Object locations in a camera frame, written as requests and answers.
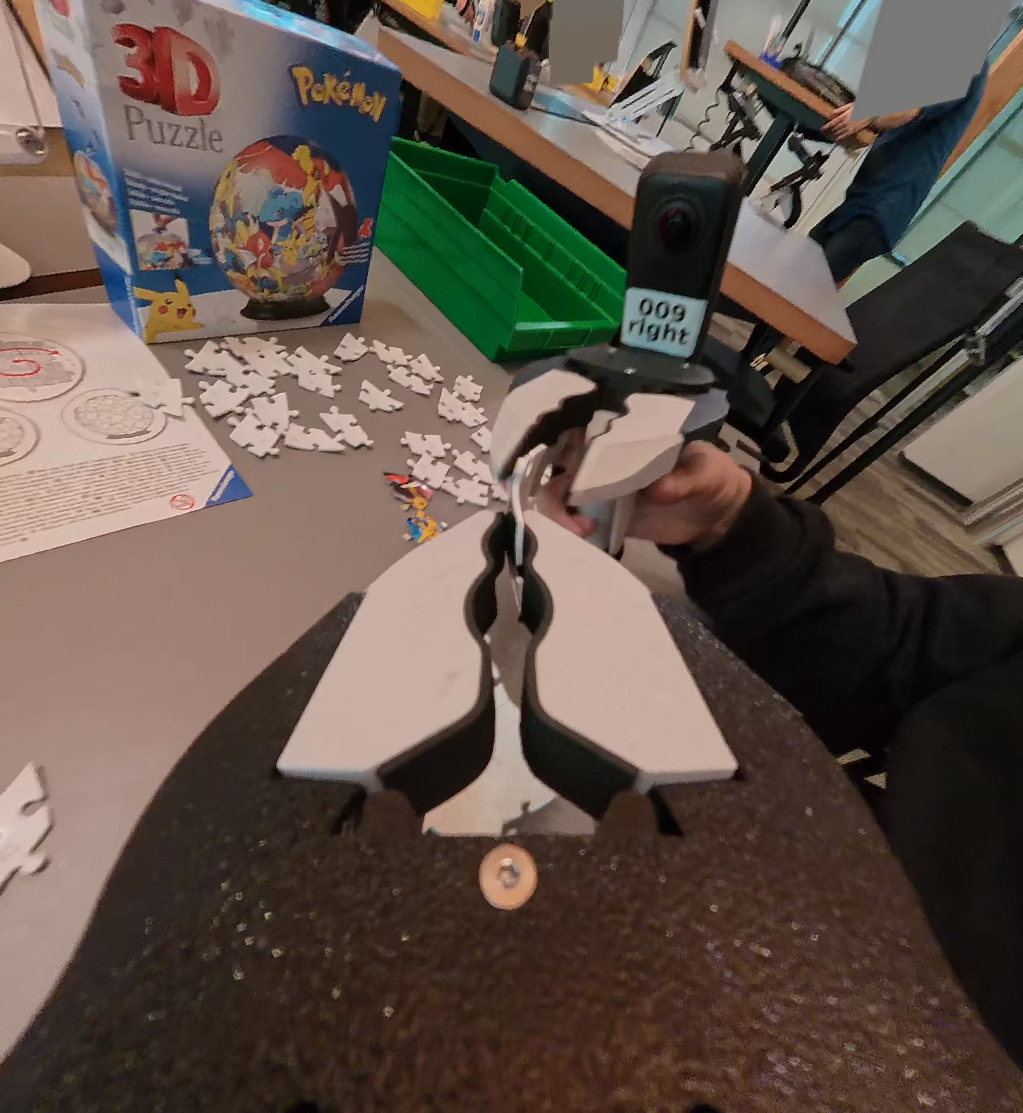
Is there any grey table with wooden edge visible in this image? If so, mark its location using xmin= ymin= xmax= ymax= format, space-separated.
xmin=376 ymin=26 xmax=858 ymax=365

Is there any wooden edged desk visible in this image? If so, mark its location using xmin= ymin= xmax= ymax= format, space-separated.
xmin=724 ymin=39 xmax=878 ymax=149

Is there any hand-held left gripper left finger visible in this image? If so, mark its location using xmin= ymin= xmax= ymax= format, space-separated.
xmin=277 ymin=510 xmax=509 ymax=817

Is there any blue puzzle box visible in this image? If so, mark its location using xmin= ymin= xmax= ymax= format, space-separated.
xmin=42 ymin=0 xmax=404 ymax=344

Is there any pile of white puzzle pieces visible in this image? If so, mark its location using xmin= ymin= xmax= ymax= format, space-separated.
xmin=183 ymin=330 xmax=513 ymax=507

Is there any white puzzle piece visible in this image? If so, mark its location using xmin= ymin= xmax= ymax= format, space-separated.
xmin=0 ymin=763 xmax=53 ymax=899
xmin=510 ymin=450 xmax=558 ymax=566

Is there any person's right hand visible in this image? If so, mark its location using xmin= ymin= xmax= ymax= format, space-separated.
xmin=629 ymin=443 xmax=756 ymax=551

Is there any black folding chair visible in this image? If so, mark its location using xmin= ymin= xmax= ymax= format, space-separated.
xmin=759 ymin=195 xmax=1023 ymax=505

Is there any dark pen cup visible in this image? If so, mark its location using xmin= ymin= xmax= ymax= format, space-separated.
xmin=488 ymin=42 xmax=541 ymax=111

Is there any printed puzzle instruction leaflet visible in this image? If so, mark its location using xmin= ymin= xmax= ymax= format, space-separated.
xmin=0 ymin=303 xmax=253 ymax=577

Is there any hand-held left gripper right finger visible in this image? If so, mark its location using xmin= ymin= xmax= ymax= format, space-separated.
xmin=516 ymin=513 xmax=741 ymax=820

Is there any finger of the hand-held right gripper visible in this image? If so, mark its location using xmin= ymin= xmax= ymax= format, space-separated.
xmin=488 ymin=368 xmax=600 ymax=479
xmin=568 ymin=393 xmax=697 ymax=505

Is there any green object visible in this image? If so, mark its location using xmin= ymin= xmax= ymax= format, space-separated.
xmin=387 ymin=134 xmax=626 ymax=365

